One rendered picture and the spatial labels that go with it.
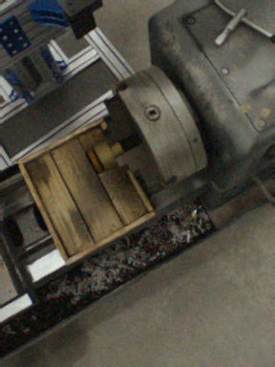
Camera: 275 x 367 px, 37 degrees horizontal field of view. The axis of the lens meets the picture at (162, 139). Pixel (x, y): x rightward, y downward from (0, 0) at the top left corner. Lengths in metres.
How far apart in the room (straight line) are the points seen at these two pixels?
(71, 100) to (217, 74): 1.28
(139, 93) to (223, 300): 1.38
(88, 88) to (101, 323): 1.16
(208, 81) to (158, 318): 1.41
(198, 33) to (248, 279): 1.42
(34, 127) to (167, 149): 1.27
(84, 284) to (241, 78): 0.97
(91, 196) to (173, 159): 0.39
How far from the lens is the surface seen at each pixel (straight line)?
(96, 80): 2.19
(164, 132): 0.97
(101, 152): 1.08
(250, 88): 1.00
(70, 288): 1.64
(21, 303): 1.28
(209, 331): 2.16
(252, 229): 2.19
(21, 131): 2.18
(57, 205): 1.32
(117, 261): 1.56
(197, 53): 1.03
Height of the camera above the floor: 2.14
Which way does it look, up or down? 72 degrees down
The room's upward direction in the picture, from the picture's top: 4 degrees counter-clockwise
